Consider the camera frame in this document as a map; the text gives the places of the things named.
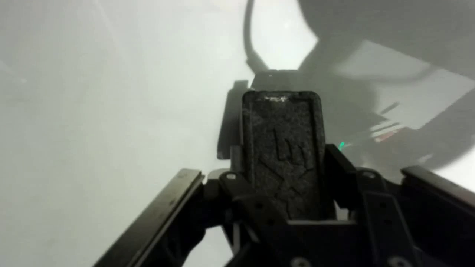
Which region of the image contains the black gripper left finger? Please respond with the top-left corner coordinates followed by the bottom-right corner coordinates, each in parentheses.
top-left (94, 166), bottom-right (290, 267)

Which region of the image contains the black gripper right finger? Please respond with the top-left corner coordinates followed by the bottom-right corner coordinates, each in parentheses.
top-left (326, 141), bottom-right (475, 267)

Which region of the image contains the black whiteboard eraser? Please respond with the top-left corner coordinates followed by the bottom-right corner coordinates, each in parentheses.
top-left (217, 80), bottom-right (330, 223)

